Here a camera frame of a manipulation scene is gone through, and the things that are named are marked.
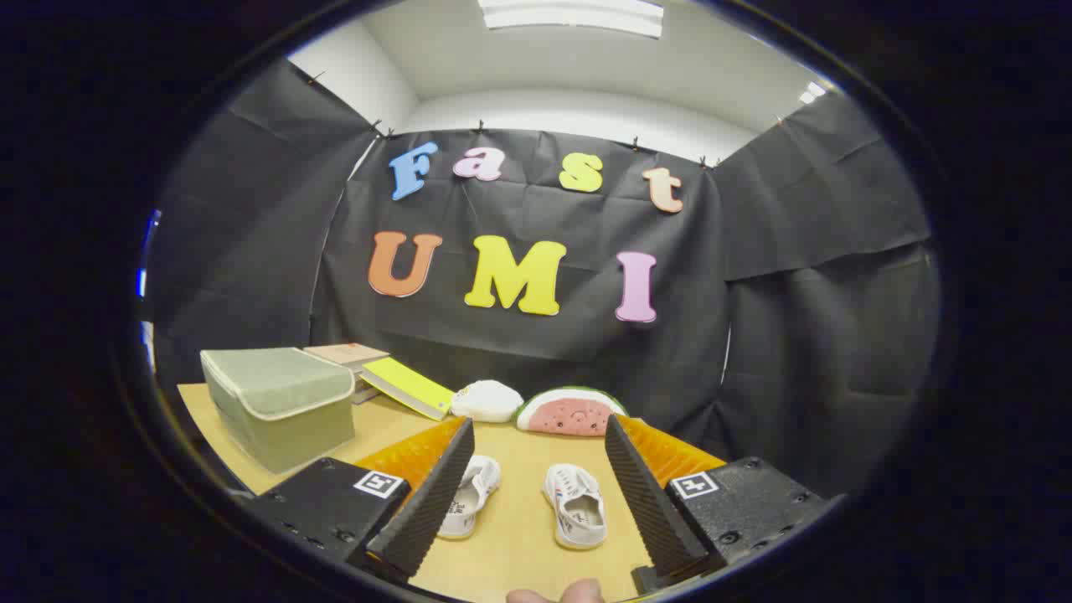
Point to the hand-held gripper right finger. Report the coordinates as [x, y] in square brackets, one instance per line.
[641, 494]

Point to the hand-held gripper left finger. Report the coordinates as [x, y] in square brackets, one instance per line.
[435, 494]

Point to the white canvas shoe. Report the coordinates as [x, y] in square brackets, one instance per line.
[469, 502]
[578, 507]

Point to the green fabric storage box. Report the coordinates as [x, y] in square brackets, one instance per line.
[276, 402]

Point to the white plush toy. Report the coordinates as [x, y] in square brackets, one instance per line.
[486, 400]

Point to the watermelon slice plush toy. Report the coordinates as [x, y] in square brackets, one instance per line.
[568, 414]

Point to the yellow book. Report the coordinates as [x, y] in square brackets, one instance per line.
[406, 387]

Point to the black backdrop cloth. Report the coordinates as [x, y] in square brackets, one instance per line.
[502, 352]

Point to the ceiling light panel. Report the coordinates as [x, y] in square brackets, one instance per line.
[569, 15]
[811, 92]

